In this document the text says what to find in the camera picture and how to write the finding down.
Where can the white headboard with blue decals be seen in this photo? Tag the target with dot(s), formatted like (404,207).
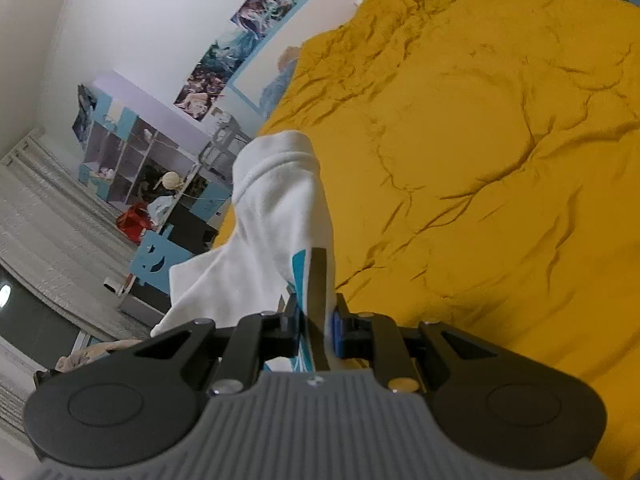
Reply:
(310,15)

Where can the pink cloth pile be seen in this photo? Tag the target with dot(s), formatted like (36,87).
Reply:
(95,352)

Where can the white and blue shelf unit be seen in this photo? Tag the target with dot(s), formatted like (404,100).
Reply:
(135,160)

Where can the white crumpled cloth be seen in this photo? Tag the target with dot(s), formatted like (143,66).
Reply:
(160,209)

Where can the yellow bed cover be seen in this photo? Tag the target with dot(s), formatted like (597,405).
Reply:
(475,160)

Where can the small white device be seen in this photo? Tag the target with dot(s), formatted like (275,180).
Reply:
(114,285)

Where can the white shirt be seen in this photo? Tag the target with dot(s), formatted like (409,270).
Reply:
(270,210)

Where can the small poster on shelf unit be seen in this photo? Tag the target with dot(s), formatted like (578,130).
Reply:
(83,112)

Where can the grey metal chair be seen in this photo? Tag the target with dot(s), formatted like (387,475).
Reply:
(222,142)

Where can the beige round plush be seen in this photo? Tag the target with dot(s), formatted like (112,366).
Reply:
(170,181)

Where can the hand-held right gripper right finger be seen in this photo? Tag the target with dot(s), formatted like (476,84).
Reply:
(336,332)

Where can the anime wall poster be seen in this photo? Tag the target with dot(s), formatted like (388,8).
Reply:
(265,6)
(227,57)
(197,99)

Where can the blue cutout chair back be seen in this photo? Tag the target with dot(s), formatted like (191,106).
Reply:
(157,260)

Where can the blue pillow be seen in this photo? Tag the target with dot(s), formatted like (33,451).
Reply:
(281,77)

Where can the dark desk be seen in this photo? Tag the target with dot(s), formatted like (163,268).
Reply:
(192,225)

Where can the red bag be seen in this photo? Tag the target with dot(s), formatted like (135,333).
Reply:
(134,222)

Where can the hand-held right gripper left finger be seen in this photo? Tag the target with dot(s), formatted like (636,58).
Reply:
(292,326)

